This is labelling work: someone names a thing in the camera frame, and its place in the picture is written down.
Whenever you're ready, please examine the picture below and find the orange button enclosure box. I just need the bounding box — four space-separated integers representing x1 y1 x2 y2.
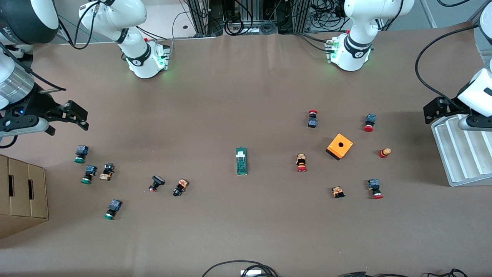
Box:
326 133 354 161

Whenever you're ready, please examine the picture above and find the thin black cable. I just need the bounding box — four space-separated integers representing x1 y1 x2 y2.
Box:
424 268 469 277

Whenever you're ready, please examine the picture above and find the green load switch white handle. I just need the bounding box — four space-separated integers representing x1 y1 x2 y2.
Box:
235 147 249 176

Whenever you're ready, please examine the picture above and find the black button orange block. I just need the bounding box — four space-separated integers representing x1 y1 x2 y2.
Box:
172 178 189 197
99 162 115 181

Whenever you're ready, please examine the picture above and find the black cable bundle behind arm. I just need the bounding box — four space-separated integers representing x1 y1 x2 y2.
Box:
307 0 351 33

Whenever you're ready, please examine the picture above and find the black looped cable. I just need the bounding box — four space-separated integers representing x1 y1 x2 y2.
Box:
201 260 279 277

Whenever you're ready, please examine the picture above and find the black square button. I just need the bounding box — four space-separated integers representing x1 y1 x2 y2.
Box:
148 175 166 193

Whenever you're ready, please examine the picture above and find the black cable coil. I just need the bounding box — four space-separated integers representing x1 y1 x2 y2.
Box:
223 0 278 37

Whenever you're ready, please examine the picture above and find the green button blue block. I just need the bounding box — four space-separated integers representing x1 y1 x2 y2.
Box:
103 199 123 221
73 145 90 164
80 165 98 185

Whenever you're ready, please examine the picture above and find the aluminium rack frame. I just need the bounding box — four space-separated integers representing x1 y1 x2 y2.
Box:
186 0 308 37

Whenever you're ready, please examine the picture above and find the black cable with connector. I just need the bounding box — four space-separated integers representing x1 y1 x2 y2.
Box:
340 271 410 277

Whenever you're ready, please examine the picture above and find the brown cardboard box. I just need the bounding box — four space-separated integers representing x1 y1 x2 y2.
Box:
0 154 50 240

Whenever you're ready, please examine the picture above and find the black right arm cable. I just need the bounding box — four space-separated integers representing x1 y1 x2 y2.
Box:
57 0 101 50

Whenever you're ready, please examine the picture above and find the white stepped tray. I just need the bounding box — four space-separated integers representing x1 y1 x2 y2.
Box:
430 114 492 187

